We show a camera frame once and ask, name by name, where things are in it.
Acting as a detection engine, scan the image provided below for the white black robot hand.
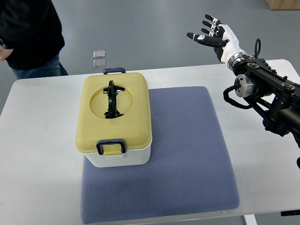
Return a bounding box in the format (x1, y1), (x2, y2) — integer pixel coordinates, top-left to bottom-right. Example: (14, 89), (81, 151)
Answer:
(187, 15), (247, 65)

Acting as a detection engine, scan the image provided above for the yellow box lid black handle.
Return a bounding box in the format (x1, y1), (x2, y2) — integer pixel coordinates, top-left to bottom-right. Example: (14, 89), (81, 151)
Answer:
(75, 72), (152, 156)

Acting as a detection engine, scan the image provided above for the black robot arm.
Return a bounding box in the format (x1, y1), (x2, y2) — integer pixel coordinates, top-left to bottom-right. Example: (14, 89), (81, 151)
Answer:
(223, 53), (300, 143)

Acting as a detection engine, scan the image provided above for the cardboard box corner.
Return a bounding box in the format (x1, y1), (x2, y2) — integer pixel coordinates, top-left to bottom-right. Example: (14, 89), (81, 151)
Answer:
(266, 0), (300, 10)

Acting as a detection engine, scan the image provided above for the white storage box base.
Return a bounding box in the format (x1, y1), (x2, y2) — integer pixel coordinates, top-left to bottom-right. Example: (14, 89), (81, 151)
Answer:
(84, 143), (151, 167)

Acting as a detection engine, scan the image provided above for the upper metal floor plate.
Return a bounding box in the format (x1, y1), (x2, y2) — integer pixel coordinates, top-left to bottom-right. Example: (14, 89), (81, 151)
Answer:
(93, 50), (105, 59)

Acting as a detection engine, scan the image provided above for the blue grey textured mat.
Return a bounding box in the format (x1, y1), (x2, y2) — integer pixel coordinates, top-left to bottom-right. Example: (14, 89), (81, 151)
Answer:
(81, 86), (240, 224)

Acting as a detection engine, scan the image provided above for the person in black shirt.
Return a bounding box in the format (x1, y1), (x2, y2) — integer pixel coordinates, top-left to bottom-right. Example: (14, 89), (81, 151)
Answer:
(0, 0), (68, 79)

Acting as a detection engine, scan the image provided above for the black cable loop at wrist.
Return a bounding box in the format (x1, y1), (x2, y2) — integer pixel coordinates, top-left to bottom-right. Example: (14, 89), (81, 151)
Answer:
(254, 38), (262, 59)

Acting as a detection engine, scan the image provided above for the black table bracket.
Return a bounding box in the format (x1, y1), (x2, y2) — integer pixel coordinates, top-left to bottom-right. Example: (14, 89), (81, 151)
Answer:
(280, 210), (300, 217)

